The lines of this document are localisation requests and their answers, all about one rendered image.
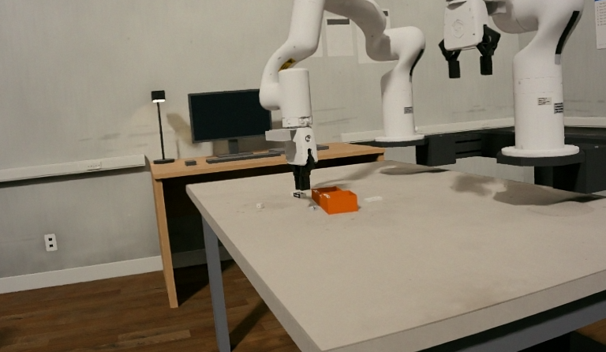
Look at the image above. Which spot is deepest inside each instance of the orange open-top bin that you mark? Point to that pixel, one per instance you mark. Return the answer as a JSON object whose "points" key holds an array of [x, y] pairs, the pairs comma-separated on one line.
{"points": [[333, 200]]}

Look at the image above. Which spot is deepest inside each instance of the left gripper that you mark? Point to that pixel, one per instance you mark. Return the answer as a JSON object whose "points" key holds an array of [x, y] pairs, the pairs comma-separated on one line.
{"points": [[465, 22]]}

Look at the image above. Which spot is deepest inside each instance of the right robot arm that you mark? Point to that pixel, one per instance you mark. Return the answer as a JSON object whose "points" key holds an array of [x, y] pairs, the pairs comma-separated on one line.
{"points": [[290, 90]]}

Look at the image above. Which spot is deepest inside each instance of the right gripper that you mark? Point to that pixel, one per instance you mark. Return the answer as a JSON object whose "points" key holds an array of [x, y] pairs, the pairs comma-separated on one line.
{"points": [[301, 152]]}

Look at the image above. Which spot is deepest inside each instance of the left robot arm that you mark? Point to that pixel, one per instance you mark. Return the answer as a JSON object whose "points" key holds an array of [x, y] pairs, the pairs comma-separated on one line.
{"points": [[538, 102]]}

